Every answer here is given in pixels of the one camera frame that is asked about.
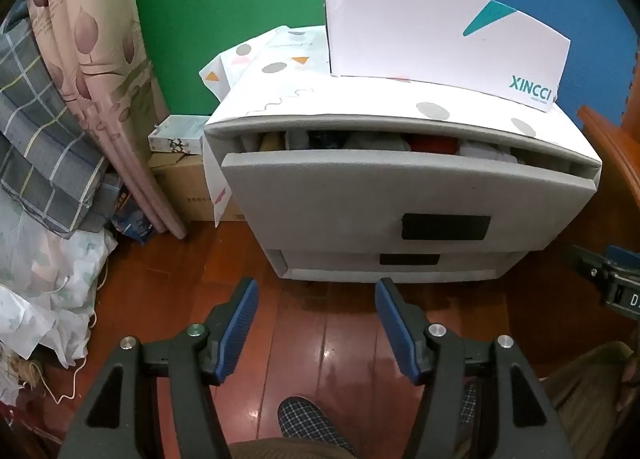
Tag small white blue box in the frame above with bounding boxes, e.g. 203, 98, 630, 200
148, 115, 211, 156

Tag red underwear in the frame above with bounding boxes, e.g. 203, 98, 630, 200
410, 136, 460, 155

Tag plaid slipper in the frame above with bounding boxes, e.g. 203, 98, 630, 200
457, 381, 478, 427
277, 395, 357, 457

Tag low grey drawer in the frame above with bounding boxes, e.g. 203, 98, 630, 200
267, 248, 526, 284

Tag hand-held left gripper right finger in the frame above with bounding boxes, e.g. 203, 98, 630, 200
375, 277, 576, 459

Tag grey plaid blanket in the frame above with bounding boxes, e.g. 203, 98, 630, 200
0, 0, 123, 240

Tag white cable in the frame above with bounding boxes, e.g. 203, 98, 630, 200
42, 254, 108, 402

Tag brown wooden furniture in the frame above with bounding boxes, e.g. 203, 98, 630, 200
576, 106, 640, 220

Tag brown cardboard box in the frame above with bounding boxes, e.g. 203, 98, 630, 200
149, 152, 246, 222

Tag blue foam mat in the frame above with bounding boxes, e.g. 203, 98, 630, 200
412, 0, 640, 130

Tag white cardboard box teal mark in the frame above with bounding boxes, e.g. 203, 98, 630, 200
322, 0, 572, 115

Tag pink floral curtain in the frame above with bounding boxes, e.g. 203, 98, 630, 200
27, 0, 187, 240

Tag person's right leg brown trousers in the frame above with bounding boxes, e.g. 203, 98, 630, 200
542, 341, 636, 442

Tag person's leg brown trousers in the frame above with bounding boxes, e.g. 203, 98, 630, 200
229, 434, 351, 459
542, 341, 636, 442

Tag white floral cloth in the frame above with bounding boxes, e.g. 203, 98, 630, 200
0, 184, 118, 405

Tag person's left leg brown trousers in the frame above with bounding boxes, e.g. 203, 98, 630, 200
229, 434, 351, 459

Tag grey drawer cabinet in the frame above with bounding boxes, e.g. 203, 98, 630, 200
202, 24, 603, 285

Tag wooden drawer with grey front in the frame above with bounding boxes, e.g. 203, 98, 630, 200
221, 129, 600, 255

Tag blue packet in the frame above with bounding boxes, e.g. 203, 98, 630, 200
111, 189, 153, 246

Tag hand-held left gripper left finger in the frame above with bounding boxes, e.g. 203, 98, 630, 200
60, 278, 260, 459

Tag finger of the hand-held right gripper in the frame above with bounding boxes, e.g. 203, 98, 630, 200
564, 243, 627, 285

